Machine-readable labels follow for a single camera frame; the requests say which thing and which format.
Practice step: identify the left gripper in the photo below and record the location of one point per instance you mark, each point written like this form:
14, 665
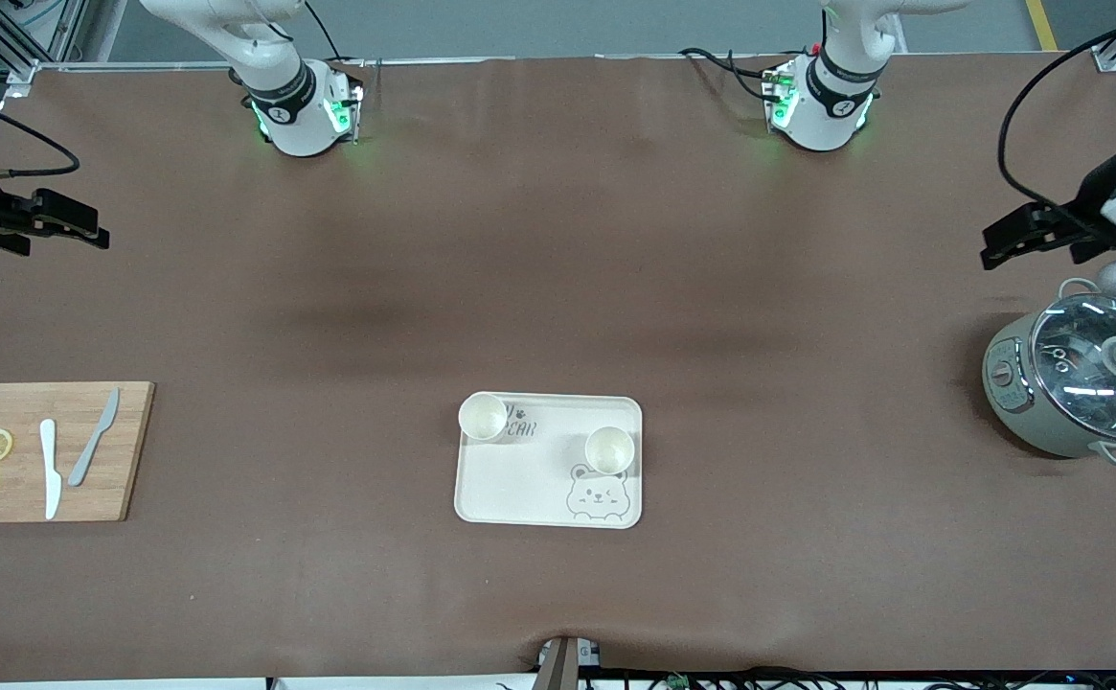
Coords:
1090, 205

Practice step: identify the white cup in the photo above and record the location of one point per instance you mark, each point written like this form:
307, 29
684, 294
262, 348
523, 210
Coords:
483, 417
609, 449

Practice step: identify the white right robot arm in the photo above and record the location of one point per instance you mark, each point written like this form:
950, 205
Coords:
294, 115

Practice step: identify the glass pot lid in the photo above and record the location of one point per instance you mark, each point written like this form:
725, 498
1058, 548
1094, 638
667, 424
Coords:
1080, 383

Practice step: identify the grey-green electric cooking pot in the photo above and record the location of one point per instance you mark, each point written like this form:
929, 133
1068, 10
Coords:
1017, 407

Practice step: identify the wooden cutting board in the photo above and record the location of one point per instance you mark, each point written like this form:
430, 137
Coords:
21, 407

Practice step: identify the grey plastic knife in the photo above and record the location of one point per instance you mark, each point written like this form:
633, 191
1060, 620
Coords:
88, 455

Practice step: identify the white plastic knife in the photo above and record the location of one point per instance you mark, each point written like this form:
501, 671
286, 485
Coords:
50, 470

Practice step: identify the brown table cover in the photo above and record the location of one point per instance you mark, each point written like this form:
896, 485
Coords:
558, 240

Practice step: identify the cream bear print tray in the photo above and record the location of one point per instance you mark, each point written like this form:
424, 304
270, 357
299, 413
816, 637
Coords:
519, 479

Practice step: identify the aluminium frame post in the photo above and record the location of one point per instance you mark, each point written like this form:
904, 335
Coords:
1108, 59
26, 69

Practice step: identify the grey table edge bracket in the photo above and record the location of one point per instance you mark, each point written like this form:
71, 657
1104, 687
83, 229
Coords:
562, 666

